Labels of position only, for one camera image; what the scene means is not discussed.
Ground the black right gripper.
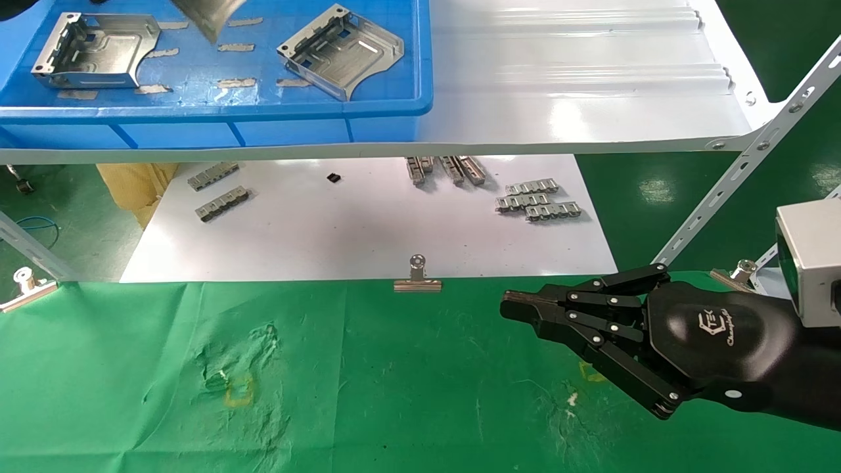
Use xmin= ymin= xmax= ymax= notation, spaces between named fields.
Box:
xmin=500 ymin=263 xmax=841 ymax=432

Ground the grey metal clip strip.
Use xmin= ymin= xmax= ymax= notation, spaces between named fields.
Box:
xmin=187 ymin=162 xmax=240 ymax=192
xmin=495 ymin=193 xmax=552 ymax=213
xmin=525 ymin=202 xmax=583 ymax=223
xmin=196 ymin=186 xmax=251 ymax=223
xmin=505 ymin=178 xmax=560 ymax=196

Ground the silver binder clip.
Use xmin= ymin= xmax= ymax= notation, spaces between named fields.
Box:
xmin=394 ymin=254 xmax=443 ymax=293
xmin=0 ymin=266 xmax=60 ymax=313
xmin=710 ymin=259 xmax=760 ymax=294

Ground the green cloth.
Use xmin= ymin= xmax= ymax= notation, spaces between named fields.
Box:
xmin=0 ymin=271 xmax=841 ymax=473

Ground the perforated white shelf upright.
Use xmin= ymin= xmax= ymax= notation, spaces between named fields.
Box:
xmin=0 ymin=214 xmax=77 ymax=282
xmin=653 ymin=36 xmax=841 ymax=267

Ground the white metal shelf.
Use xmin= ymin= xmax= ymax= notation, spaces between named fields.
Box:
xmin=0 ymin=0 xmax=771 ymax=166

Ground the white flat board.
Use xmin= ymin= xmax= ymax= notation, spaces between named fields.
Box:
xmin=120 ymin=154 xmax=619 ymax=284

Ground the blue plastic bin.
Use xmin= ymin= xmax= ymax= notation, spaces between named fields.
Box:
xmin=0 ymin=0 xmax=434 ymax=150

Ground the black caster wheel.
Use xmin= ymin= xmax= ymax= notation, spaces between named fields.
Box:
xmin=6 ymin=166 xmax=35 ymax=196

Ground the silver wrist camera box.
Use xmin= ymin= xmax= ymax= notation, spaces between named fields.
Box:
xmin=775 ymin=198 xmax=841 ymax=328

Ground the grey metal rail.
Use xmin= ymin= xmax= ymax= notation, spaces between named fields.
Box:
xmin=438 ymin=156 xmax=465 ymax=186
xmin=457 ymin=156 xmax=488 ymax=186
xmin=405 ymin=156 xmax=436 ymax=188

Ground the grey sheet metal bracket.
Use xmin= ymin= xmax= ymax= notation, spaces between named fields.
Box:
xmin=31 ymin=12 xmax=162 ymax=89
xmin=170 ymin=0 xmax=248 ymax=45
xmin=276 ymin=3 xmax=405 ymax=102

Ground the blue cable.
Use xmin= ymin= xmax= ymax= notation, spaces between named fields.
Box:
xmin=14 ymin=215 xmax=61 ymax=248

